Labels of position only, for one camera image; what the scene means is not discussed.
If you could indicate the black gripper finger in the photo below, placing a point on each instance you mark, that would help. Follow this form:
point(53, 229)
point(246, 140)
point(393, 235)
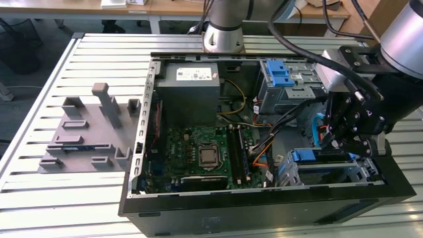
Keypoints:
point(345, 109)
point(361, 146)

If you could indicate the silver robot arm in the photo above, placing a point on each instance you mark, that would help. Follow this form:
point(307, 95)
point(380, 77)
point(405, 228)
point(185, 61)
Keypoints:
point(404, 44)

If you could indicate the metal drive cage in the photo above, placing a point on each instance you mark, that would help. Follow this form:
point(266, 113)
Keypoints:
point(274, 99)

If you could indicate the blue plastic drive latch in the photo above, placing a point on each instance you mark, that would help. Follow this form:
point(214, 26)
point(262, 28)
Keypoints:
point(279, 74)

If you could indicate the black RAM stick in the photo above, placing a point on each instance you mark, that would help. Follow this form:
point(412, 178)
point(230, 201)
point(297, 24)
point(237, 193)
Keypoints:
point(243, 158)

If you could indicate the brown cardboard piece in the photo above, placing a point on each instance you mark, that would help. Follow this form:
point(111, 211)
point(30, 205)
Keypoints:
point(315, 3)

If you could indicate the silver CPU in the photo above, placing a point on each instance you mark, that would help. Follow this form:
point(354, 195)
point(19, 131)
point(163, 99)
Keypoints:
point(209, 155)

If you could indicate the black PC case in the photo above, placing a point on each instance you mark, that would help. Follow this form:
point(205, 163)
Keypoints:
point(231, 213)

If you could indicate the grey power supply unit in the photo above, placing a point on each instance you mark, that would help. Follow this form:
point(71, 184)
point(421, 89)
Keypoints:
point(189, 99)

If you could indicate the black graphics card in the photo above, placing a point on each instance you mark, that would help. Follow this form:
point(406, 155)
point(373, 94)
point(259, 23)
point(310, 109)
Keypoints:
point(203, 182)

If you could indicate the green motherboard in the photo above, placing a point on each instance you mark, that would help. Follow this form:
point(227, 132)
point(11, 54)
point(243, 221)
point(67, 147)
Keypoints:
point(185, 138)

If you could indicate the white box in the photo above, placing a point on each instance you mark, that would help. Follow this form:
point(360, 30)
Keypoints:
point(114, 3)
point(137, 2)

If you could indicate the black chair base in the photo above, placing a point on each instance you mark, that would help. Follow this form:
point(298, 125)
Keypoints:
point(113, 27)

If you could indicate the grey parts rack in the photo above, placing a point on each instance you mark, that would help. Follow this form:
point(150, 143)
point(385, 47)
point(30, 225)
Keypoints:
point(86, 134)

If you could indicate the RAM stick with blue label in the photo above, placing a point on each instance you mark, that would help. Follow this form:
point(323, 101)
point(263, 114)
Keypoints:
point(78, 149)

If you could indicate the black waste bin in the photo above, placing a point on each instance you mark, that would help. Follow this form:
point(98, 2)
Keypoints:
point(21, 44)

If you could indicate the white metal foot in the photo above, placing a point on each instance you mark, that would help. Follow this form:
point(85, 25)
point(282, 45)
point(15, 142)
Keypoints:
point(7, 93)

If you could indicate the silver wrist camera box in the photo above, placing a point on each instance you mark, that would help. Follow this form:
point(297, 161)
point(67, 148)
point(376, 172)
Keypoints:
point(330, 81)

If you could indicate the wooden desk white frame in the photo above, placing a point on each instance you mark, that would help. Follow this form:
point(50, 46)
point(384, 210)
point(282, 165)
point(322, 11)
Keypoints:
point(66, 10)

